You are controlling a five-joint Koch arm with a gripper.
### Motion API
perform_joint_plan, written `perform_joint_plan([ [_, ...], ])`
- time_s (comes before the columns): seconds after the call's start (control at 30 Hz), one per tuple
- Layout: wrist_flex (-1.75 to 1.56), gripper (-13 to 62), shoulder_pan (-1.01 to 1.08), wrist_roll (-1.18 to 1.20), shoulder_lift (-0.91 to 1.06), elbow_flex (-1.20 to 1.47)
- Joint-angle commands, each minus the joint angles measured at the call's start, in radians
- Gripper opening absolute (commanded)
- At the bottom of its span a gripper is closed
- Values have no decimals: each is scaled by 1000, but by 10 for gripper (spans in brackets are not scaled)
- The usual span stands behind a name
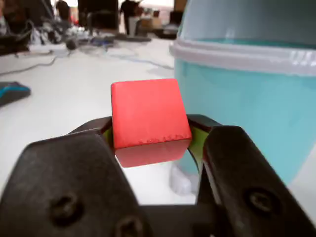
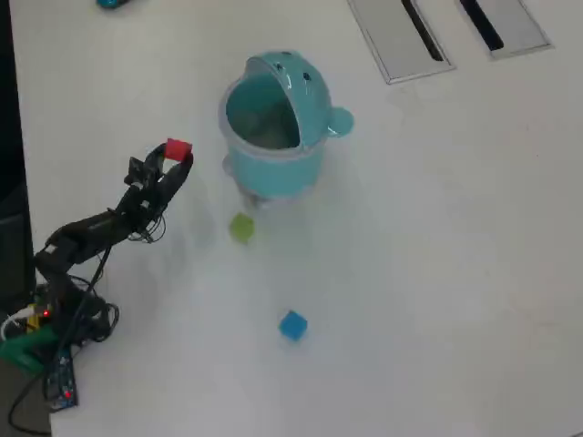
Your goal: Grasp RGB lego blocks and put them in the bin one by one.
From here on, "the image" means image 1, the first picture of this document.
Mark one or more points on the small round black object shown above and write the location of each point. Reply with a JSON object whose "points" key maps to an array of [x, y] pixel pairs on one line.
{"points": [[71, 44]]}

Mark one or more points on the teal cartoon animal bin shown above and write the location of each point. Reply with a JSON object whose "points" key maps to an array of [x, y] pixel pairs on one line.
{"points": [[247, 98]]}

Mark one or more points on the pile of black equipment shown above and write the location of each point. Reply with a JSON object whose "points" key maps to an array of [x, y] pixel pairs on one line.
{"points": [[14, 24]]}

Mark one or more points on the person in black clothes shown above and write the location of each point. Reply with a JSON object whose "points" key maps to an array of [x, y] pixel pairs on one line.
{"points": [[128, 12]]}

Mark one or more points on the brown cardboard box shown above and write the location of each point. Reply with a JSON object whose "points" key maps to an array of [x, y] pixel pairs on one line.
{"points": [[180, 5]]}

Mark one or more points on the red cube block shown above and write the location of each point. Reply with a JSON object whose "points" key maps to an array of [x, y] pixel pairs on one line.
{"points": [[148, 118]]}

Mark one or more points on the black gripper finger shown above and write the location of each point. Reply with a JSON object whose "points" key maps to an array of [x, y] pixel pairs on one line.
{"points": [[247, 185], [61, 185]]}

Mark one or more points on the flat black keyboard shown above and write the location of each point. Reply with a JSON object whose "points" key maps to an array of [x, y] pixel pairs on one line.
{"points": [[133, 38]]}

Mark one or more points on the black and teal device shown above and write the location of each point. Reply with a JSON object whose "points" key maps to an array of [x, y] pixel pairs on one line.
{"points": [[12, 92]]}

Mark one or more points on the person in dark top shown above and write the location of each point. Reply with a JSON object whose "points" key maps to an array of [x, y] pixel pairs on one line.
{"points": [[63, 10]]}

